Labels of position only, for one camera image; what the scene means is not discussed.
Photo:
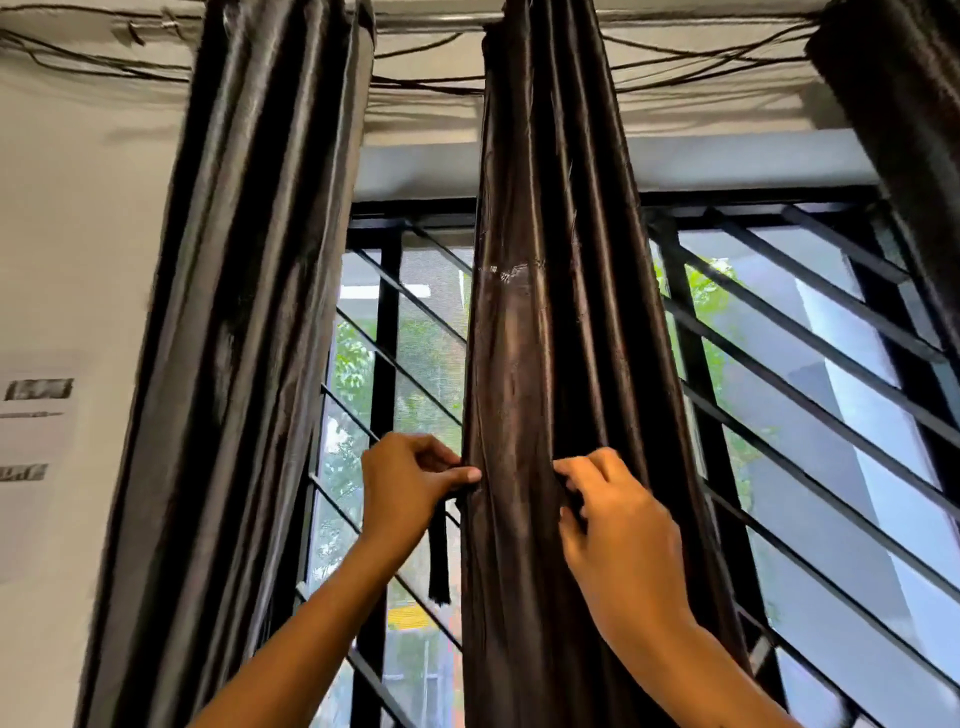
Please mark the person's right hand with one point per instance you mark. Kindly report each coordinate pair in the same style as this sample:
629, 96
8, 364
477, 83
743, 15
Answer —
634, 562

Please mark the person's left hand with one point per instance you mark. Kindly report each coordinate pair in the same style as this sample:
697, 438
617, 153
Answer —
401, 487

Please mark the dark brown curtain tie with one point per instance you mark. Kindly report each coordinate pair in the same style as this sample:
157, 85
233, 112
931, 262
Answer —
439, 555

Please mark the dark brown curtain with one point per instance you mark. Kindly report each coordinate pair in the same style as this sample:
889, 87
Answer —
540, 337
900, 112

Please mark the grey textured curtain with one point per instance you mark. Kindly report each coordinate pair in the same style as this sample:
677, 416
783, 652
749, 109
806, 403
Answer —
240, 337

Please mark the person's left forearm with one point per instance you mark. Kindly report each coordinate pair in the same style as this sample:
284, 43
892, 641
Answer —
300, 652

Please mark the green trees outside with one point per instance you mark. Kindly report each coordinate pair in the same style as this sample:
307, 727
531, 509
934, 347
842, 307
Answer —
352, 367

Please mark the black metal window grille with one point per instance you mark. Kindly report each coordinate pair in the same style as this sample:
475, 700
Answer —
825, 409

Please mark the white printed paper notice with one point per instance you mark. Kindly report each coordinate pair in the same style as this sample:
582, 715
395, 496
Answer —
30, 450

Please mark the silver metal curtain rod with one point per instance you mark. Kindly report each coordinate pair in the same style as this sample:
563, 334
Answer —
435, 20

